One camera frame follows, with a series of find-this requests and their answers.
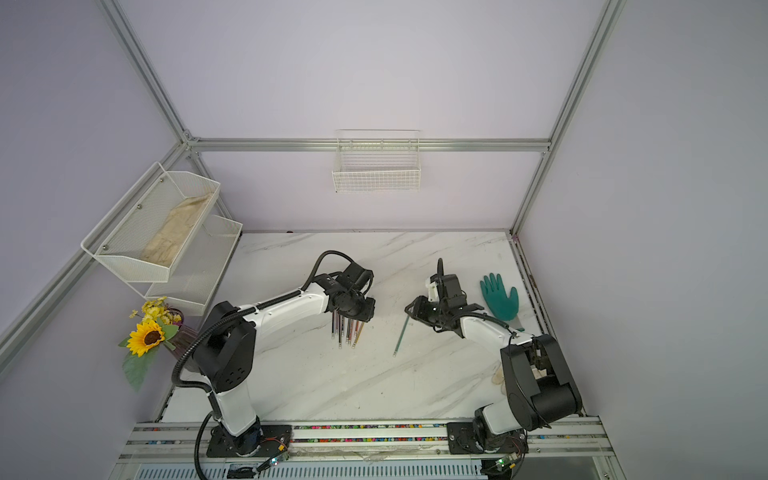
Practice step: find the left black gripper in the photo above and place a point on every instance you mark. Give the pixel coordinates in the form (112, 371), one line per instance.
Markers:
(369, 311)

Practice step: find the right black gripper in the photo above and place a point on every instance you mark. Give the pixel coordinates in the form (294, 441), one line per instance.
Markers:
(422, 309)

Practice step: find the yellow pencil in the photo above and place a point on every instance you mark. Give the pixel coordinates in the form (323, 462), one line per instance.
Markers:
(357, 332)

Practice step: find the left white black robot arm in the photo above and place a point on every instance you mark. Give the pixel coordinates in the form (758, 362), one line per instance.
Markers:
(224, 351)

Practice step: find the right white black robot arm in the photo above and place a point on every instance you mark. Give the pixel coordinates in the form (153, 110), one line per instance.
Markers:
(539, 386)

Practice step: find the green rubber glove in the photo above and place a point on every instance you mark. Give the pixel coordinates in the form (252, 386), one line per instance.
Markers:
(503, 303)

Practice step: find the beige fabric glove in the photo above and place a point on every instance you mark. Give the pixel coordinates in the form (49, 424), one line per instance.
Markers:
(498, 378)

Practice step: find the lower white mesh shelf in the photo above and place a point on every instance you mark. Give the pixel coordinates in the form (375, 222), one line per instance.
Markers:
(195, 281)

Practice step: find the white mesh shelf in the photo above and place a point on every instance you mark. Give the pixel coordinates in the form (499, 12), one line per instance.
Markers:
(120, 237)
(195, 281)

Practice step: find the dark ribbed vase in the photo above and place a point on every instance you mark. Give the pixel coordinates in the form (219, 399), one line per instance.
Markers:
(182, 340)

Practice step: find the beige glove in shelf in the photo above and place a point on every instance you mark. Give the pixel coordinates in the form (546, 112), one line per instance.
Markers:
(163, 248)

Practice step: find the artificial sunflower bouquet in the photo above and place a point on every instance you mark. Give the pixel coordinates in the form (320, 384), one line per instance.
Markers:
(157, 325)

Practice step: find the upper white mesh shelf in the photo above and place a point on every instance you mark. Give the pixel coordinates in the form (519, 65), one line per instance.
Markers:
(120, 237)

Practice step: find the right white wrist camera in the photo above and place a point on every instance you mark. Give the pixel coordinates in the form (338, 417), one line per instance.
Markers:
(432, 291)

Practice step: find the white wire wall basket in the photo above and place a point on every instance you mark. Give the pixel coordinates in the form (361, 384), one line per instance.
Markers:
(369, 171)

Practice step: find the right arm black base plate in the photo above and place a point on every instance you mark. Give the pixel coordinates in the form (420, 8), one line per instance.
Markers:
(469, 438)

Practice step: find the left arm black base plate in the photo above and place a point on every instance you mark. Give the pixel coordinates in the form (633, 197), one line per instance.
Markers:
(266, 442)

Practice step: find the aluminium frame profile back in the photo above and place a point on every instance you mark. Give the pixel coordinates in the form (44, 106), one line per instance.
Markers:
(333, 144)

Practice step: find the aluminium front rail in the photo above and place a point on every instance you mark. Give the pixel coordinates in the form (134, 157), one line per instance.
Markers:
(573, 448)

